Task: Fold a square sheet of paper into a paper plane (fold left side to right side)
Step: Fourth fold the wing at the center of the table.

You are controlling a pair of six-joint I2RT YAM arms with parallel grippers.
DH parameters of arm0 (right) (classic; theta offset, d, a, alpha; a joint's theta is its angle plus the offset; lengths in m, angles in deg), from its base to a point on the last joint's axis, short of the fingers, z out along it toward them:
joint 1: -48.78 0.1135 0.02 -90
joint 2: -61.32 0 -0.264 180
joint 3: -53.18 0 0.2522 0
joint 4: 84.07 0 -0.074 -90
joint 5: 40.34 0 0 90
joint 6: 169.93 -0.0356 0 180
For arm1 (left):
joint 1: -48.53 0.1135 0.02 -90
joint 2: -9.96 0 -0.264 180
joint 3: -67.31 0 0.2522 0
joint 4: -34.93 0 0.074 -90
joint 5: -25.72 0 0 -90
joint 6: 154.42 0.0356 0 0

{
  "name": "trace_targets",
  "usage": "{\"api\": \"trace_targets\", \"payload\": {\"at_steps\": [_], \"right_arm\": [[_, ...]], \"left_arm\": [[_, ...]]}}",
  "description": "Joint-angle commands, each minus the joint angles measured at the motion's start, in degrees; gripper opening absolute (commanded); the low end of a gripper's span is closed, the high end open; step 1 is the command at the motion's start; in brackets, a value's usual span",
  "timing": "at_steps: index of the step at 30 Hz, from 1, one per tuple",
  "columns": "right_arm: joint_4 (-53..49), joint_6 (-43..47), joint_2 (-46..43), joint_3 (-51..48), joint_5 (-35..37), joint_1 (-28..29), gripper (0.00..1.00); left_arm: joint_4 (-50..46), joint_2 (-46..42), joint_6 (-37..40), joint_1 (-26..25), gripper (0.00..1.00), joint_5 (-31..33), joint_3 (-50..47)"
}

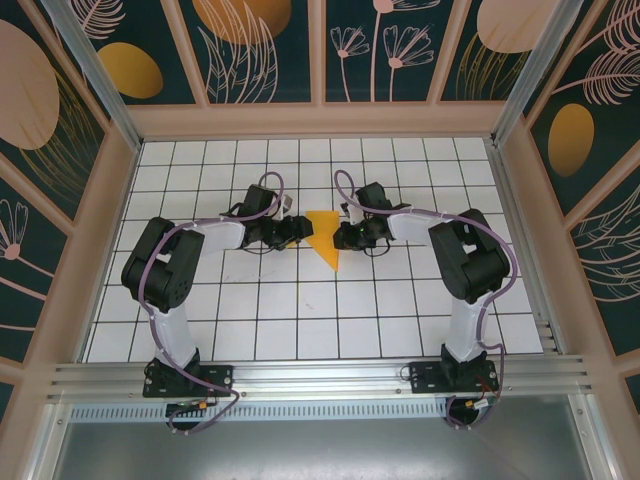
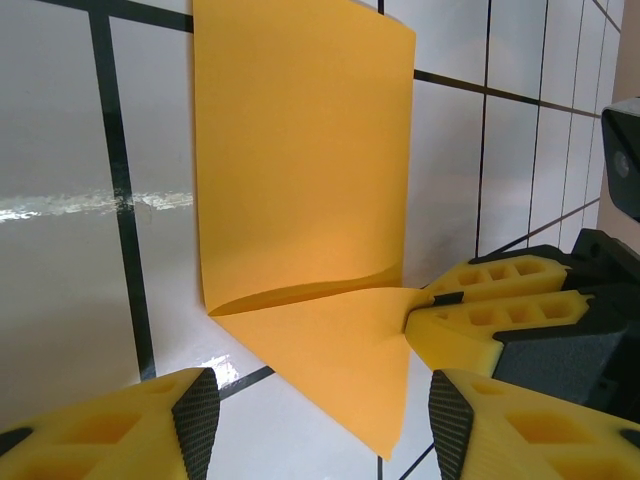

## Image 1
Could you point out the wall panel large pink disc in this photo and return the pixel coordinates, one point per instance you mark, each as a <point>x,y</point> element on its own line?
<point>30,90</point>

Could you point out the aluminium corner post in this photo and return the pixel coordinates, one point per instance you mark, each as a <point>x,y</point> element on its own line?
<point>532,75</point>
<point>102,85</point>

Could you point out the wall panel single pink flower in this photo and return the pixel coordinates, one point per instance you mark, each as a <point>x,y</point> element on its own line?
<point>20,260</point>

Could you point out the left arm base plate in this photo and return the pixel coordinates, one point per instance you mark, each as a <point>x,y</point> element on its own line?
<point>220,380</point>

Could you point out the wall panel amber oval fern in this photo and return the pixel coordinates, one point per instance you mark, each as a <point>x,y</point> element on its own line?
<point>580,125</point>

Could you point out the aluminium side rail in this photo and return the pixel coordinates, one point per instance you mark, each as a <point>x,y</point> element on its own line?
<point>510,190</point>

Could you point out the grey metal sheet panel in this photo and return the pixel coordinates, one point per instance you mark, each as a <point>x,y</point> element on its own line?
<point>320,450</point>

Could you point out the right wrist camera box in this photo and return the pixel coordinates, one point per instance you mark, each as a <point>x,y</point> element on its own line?
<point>352,215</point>

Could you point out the wall panel with yellow oval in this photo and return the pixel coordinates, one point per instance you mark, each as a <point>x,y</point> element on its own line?
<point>130,70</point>

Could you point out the wall panel orange disc leaves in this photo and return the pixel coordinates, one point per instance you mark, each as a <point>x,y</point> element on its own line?
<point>240,50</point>

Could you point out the wall panel pink flowers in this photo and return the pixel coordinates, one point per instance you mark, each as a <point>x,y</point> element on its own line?
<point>380,50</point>

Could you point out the yellow cloth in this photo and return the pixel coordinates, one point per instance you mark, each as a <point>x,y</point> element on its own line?
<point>325,235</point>

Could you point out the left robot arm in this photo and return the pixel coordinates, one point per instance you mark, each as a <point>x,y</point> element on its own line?
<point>222,237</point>

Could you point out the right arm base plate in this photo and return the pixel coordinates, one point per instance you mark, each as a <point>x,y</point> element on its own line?
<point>425,380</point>

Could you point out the wall panel pink fern fronds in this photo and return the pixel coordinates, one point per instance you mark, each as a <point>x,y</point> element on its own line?
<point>610,260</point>

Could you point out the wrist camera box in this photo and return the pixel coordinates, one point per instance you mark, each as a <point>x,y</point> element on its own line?
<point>286,205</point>
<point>352,215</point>

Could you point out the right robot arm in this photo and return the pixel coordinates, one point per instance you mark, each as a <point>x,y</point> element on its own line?
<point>412,230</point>

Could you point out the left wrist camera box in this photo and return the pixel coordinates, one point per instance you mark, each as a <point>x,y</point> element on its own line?
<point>286,205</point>

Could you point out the aluminium mounting rail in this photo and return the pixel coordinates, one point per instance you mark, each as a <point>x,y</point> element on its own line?
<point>320,377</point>

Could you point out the wall panel pink disc reeds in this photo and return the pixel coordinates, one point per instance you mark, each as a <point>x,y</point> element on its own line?
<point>500,40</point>

